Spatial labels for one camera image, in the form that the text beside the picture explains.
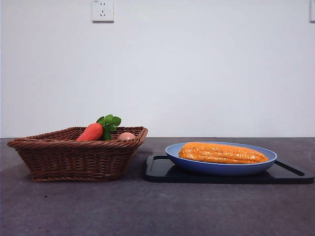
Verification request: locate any yellow corn cob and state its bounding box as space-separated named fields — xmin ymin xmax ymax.
xmin=178 ymin=142 xmax=269 ymax=165

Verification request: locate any blue round plate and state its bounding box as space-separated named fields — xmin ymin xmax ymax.
xmin=165 ymin=142 xmax=278 ymax=177

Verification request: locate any brown wicker basket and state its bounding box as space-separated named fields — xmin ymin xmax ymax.
xmin=7 ymin=126 xmax=149 ymax=182

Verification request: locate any brown egg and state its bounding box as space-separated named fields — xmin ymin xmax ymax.
xmin=117 ymin=132 xmax=136 ymax=141

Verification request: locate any black rectangular tray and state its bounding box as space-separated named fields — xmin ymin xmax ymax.
xmin=143 ymin=154 xmax=315 ymax=185

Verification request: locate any orange carrot with green leaves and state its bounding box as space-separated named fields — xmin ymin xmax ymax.
xmin=75 ymin=114 xmax=122 ymax=142

